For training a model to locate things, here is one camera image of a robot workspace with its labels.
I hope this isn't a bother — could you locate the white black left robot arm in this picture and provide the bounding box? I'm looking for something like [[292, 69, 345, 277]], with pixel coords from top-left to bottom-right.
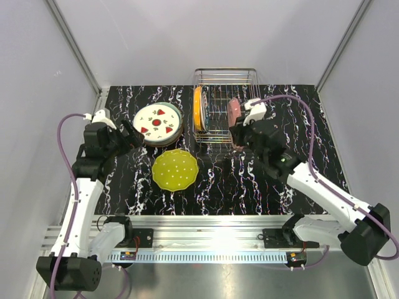
[[36, 120, 143, 298]]

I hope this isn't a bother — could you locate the yellow polka dot plate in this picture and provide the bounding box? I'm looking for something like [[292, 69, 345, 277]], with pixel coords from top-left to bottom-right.
[[193, 86, 203, 131]]

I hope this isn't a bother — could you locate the metal wire dish rack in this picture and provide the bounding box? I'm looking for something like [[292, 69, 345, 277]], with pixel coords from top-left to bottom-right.
[[192, 67, 261, 144]]

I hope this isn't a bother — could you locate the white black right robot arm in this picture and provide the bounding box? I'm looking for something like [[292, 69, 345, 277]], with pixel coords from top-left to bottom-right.
[[229, 117, 391, 266]]

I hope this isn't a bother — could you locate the left aluminium frame post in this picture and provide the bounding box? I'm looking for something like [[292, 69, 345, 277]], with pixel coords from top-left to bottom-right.
[[44, 0, 102, 97]]

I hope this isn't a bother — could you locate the white watermelon pattern plate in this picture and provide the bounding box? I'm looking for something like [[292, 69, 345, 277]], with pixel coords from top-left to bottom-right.
[[133, 104, 181, 143]]

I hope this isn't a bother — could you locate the right aluminium frame post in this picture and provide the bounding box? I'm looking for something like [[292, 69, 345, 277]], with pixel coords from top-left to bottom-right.
[[315, 0, 373, 93]]

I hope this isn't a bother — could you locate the black mounting plate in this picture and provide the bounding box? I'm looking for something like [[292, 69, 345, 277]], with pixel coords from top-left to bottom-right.
[[116, 228, 154, 249], [257, 228, 320, 249]]

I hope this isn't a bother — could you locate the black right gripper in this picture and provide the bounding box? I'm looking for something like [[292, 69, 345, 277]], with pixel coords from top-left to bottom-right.
[[229, 114, 267, 163]]

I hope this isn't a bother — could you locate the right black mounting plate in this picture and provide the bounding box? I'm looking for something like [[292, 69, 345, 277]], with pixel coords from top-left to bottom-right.
[[257, 228, 320, 249]]

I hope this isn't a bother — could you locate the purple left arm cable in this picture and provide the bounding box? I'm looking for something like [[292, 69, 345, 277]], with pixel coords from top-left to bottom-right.
[[49, 113, 130, 299]]

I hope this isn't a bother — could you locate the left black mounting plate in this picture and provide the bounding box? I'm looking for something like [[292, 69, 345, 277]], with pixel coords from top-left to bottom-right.
[[116, 228, 154, 249]]

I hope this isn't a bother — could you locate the white plate green lettered rim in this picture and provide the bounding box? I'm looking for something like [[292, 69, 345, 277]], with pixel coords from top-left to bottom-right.
[[201, 88, 208, 131]]

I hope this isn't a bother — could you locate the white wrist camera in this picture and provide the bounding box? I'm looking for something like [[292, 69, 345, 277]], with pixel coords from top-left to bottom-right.
[[91, 108, 117, 130], [243, 98, 267, 126]]

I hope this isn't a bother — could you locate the stack of round plates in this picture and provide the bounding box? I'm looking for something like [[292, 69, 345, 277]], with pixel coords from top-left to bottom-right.
[[140, 102, 182, 145]]

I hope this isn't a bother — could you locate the pink polka dot plate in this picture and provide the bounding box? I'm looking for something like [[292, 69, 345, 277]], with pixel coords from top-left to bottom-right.
[[227, 98, 246, 152]]

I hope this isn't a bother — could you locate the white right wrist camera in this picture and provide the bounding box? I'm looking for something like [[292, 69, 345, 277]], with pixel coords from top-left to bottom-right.
[[243, 98, 267, 126]]

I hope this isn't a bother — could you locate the white slotted cable duct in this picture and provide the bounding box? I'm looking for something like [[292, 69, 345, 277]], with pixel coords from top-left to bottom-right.
[[105, 251, 287, 264]]

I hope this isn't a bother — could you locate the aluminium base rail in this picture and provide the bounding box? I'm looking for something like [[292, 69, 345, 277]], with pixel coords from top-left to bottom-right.
[[42, 214, 381, 253]]

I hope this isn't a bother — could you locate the aluminium frame post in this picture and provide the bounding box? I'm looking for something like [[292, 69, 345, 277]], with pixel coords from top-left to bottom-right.
[[44, 0, 102, 97], [315, 0, 373, 93]]

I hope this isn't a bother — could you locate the lime green polka dot plate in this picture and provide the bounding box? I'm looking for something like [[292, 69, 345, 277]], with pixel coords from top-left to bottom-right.
[[151, 149, 199, 192]]

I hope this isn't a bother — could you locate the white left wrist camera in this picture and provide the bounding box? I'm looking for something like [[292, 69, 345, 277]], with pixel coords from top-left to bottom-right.
[[91, 108, 117, 130]]

